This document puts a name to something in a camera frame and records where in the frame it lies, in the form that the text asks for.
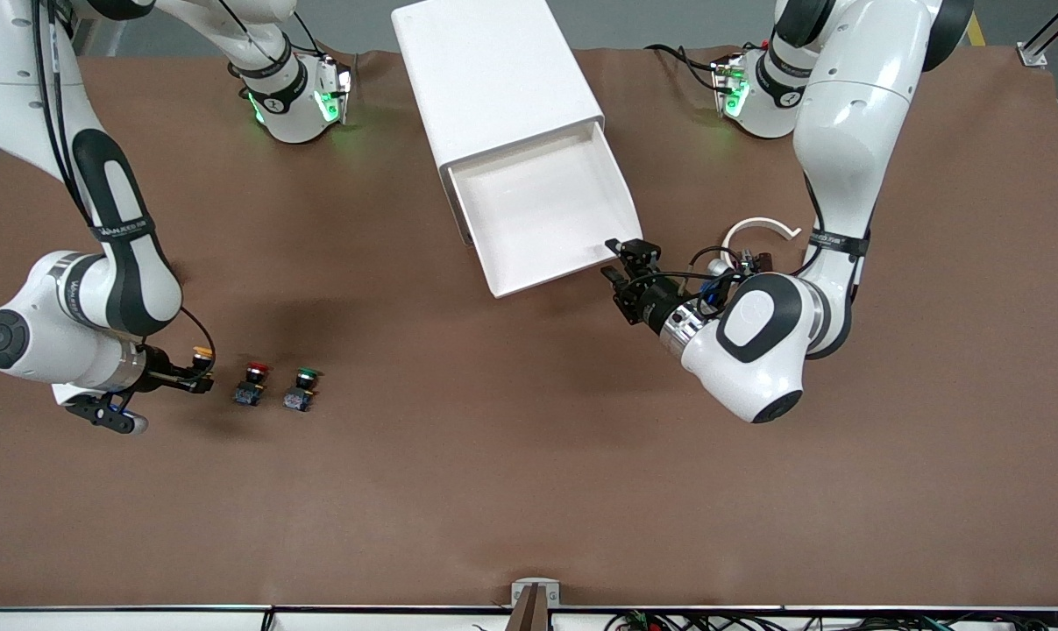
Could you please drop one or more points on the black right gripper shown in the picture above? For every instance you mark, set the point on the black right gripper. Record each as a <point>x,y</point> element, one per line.
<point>155,369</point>

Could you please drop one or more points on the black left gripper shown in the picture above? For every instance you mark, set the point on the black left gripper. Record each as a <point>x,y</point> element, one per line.
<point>649,305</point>

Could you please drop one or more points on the yellow push button switch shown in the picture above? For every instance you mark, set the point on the yellow push button switch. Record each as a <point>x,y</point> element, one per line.
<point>202,354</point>

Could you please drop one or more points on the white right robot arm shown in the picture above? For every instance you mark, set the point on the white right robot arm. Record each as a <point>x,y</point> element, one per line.
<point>20,88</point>

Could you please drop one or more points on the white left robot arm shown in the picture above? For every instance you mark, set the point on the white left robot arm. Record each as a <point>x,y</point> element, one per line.
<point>844,131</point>

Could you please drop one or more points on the dark brown connector block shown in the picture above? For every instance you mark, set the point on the dark brown connector block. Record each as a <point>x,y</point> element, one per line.
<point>759,260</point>

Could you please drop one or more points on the white curved plastic part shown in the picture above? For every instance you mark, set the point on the white curved plastic part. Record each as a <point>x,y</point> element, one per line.
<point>756,223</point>

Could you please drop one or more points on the brown vertical bar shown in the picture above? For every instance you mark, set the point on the brown vertical bar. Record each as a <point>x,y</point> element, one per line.
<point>528,613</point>

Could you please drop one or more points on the red push button switch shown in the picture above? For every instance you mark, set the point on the red push button switch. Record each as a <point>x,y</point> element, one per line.
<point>252,386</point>

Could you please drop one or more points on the green push button switch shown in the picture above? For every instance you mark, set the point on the green push button switch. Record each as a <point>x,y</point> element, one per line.
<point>301,392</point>

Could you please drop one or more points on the white table edge rail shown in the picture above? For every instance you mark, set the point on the white table edge rail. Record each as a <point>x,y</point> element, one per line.
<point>143,620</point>

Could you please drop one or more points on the grey metal bracket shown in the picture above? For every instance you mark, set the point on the grey metal bracket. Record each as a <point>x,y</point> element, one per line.
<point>520,592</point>

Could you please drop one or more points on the aluminium frame profile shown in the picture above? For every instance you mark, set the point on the aluminium frame profile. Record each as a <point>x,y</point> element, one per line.
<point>1050,31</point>

